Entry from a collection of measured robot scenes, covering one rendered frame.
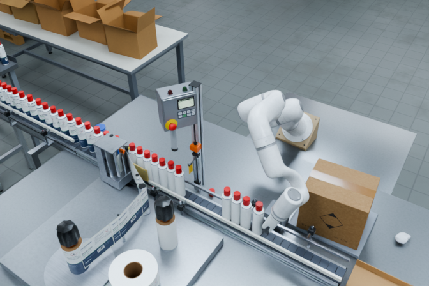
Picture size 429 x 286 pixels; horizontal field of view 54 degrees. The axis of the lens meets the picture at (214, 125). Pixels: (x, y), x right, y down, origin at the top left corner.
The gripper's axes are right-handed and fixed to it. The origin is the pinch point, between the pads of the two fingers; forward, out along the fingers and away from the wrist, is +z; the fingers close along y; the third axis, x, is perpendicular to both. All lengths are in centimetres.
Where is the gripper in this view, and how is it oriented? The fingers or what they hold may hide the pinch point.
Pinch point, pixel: (266, 228)
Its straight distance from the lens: 205.5
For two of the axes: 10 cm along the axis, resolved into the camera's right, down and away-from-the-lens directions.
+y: -5.5, 5.2, -6.5
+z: -2.7, 6.3, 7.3
